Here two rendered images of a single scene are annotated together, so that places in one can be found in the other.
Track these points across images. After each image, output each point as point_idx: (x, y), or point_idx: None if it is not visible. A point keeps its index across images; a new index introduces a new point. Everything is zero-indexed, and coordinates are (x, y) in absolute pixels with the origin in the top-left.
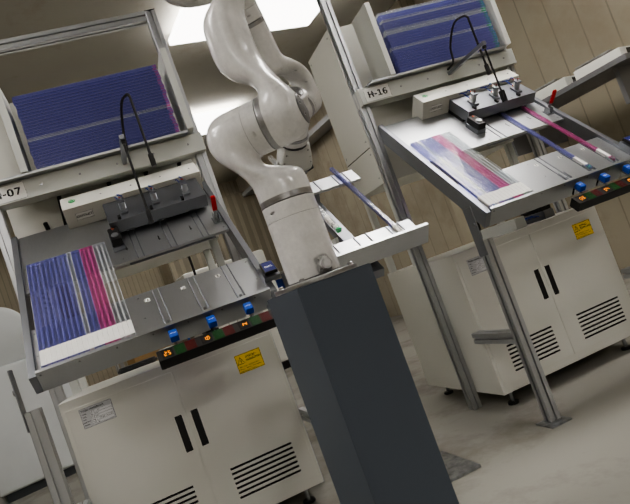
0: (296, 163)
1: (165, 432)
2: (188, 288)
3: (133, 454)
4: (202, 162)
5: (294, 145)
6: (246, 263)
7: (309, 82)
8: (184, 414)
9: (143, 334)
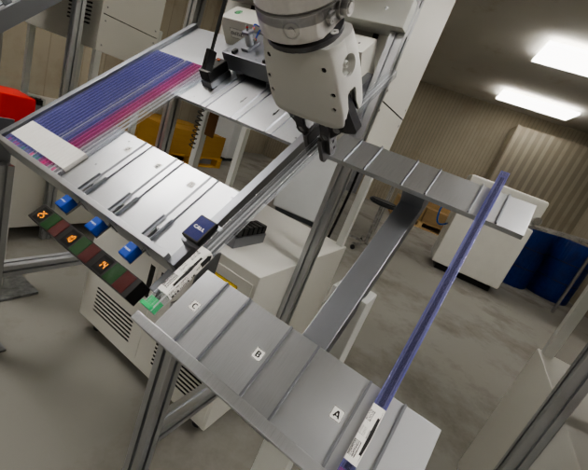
0: (295, 90)
1: (141, 267)
2: (158, 171)
3: (119, 257)
4: (389, 47)
5: (262, 24)
6: (229, 200)
7: None
8: (157, 269)
9: (51, 176)
